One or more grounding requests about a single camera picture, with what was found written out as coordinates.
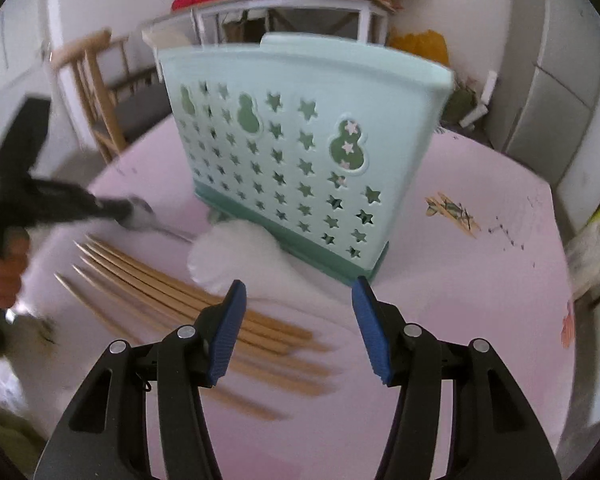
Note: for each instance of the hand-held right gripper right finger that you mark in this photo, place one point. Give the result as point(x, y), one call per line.
point(372, 332)

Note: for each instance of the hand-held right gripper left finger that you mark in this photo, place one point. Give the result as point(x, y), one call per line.
point(227, 332)

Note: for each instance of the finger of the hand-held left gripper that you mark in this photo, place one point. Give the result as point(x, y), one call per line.
point(80, 205)

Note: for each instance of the bundle of wooden chopsticks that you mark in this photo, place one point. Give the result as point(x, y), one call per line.
point(180, 300)

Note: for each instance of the small metal spoon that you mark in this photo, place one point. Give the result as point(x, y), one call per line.
point(145, 217)

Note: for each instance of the white plastic ladle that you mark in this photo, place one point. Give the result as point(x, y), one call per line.
point(240, 260)

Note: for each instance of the mint green utensil holder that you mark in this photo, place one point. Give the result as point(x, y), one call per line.
point(300, 150)

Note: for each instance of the person's left hand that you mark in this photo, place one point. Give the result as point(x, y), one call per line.
point(5, 280)

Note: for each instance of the wooden chair dark seat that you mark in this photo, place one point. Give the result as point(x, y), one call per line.
point(100, 90)

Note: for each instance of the white fleece garment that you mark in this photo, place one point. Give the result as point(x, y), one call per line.
point(0, 380)

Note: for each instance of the yellow green rice bag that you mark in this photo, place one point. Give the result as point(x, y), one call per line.
point(595, 255)

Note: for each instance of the yellow plastic bag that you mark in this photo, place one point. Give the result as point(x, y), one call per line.
point(422, 47)

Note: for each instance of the grey refrigerator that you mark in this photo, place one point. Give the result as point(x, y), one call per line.
point(545, 85)

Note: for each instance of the white frame desk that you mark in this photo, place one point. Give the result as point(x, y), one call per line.
point(300, 2)

